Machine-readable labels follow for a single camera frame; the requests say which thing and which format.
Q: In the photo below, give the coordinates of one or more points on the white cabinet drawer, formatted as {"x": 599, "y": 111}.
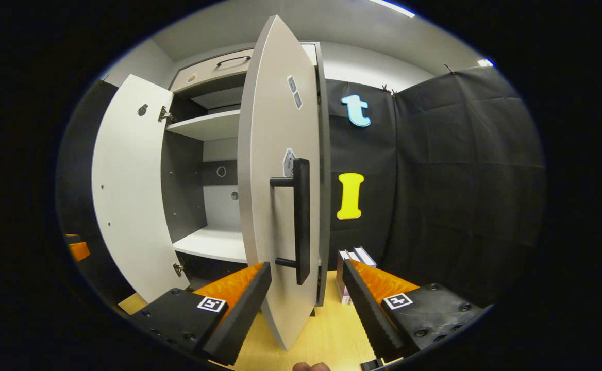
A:
{"x": 203, "y": 72}

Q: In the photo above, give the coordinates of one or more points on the white grey cabinet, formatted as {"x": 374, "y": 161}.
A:
{"x": 213, "y": 242}

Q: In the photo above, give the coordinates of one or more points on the white cabinet door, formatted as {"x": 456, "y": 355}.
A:
{"x": 131, "y": 180}
{"x": 270, "y": 129}

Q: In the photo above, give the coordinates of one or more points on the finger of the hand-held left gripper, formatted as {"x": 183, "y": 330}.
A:
{"x": 79, "y": 251}

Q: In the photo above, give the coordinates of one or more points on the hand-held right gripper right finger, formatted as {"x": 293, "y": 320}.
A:
{"x": 370, "y": 314}

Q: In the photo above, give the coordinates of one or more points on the black backdrop cloth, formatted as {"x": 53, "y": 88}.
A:
{"x": 461, "y": 180}

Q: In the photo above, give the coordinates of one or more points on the long ceiling light strip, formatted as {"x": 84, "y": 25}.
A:
{"x": 394, "y": 7}

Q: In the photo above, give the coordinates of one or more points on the short ceiling light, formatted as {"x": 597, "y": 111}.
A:
{"x": 485, "y": 62}

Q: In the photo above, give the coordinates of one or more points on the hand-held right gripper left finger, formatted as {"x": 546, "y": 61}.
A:
{"x": 239, "y": 314}

